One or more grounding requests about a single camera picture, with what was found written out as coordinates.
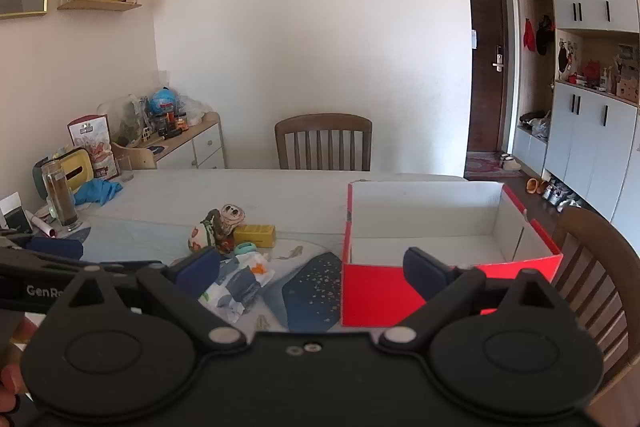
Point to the dark brown door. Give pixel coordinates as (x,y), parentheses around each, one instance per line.
(487,7)

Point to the plastic bag of odds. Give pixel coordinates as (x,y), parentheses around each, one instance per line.
(130,117)

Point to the person's left hand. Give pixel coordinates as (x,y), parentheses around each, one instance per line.
(10,382)

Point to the orange lidded jar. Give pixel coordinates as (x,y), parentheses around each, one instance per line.
(181,121)

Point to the red cardboard box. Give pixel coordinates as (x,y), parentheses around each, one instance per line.
(377,292)

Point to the red ornament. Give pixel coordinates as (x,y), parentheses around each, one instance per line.
(592,72)

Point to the beige plush doll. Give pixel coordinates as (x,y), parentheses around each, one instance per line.
(227,219)

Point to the white black card box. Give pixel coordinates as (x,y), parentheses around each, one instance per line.
(15,214)

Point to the orange shoes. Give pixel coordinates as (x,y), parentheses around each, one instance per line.
(535,186)

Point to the printed table mat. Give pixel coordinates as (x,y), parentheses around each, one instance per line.
(310,287)

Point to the clear plastic bag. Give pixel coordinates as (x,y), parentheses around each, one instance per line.
(195,109)

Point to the red white printed bag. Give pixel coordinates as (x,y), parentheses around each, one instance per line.
(95,142)

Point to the glass cup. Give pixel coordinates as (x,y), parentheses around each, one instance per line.
(125,169)

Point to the tall glass bottle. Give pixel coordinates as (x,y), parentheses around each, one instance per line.
(61,197)

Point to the grey white sneakers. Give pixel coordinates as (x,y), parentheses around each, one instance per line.
(562,197)

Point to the white slippers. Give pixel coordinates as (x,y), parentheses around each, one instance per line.
(510,163)

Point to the green yellow tissue box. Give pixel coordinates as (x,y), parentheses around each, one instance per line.
(75,167)

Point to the small pale bottle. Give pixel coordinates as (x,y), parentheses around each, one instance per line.
(606,79)

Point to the grey bag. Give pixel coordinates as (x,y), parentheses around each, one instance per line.
(535,126)

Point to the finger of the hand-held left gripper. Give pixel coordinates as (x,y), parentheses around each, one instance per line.
(55,248)

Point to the white wooden sideboard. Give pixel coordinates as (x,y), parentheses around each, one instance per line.
(205,147)

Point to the white orange tissue pack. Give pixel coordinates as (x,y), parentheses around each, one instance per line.
(260,269)

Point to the brown slatted wooden chair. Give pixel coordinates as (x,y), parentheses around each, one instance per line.
(605,247)
(322,124)

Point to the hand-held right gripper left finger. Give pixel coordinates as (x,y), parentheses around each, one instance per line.
(197,267)

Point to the patterned door rug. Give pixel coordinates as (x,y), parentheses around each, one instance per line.
(485,167)

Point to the blue cloth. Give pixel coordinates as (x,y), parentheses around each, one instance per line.
(100,192)

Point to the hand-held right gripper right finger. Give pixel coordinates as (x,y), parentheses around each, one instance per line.
(425,272)

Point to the yellow small box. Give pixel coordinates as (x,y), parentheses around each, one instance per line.
(255,235)

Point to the white rolled paper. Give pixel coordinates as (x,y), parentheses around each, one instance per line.
(44,224)

